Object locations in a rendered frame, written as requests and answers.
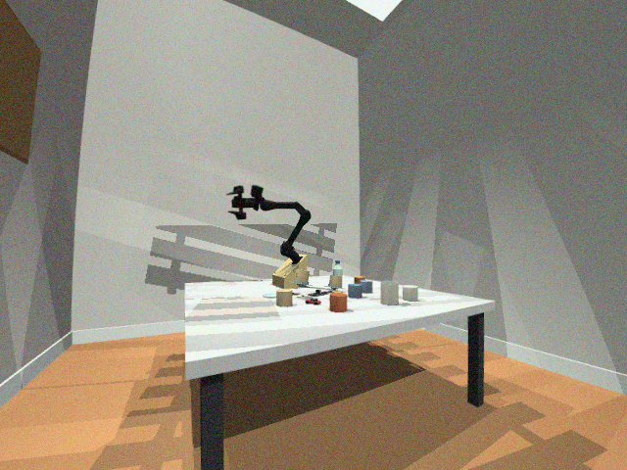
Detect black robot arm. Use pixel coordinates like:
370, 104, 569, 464
232, 185, 311, 263

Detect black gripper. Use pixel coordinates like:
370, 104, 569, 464
226, 185, 253, 219

